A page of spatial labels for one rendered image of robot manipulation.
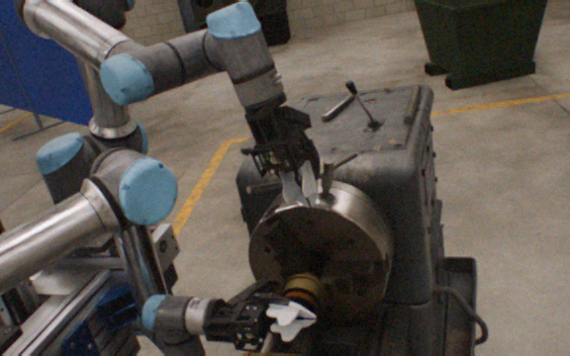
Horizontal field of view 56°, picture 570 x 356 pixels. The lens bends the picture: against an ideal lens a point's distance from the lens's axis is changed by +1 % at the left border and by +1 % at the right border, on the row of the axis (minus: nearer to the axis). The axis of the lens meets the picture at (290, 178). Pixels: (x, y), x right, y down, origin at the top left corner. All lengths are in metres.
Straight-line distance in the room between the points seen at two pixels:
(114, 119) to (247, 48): 0.62
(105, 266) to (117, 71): 0.72
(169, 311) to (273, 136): 0.45
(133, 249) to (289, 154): 0.47
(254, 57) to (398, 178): 0.51
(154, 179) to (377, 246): 0.46
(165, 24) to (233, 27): 10.94
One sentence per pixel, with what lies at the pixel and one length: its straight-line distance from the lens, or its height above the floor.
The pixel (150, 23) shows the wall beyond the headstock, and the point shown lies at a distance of 11.87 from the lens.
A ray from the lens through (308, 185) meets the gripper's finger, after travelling 0.91.
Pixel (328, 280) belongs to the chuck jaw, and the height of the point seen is 1.10.
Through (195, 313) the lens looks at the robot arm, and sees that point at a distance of 1.10.
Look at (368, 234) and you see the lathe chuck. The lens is 1.10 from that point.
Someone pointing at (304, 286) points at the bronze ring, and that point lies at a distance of 1.07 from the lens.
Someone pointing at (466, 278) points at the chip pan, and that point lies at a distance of 2.01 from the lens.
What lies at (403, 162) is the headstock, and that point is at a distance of 1.21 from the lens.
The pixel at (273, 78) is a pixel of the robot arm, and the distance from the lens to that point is 0.85.
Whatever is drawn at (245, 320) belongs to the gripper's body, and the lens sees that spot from 1.04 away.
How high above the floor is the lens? 1.74
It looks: 24 degrees down
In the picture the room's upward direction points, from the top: 12 degrees counter-clockwise
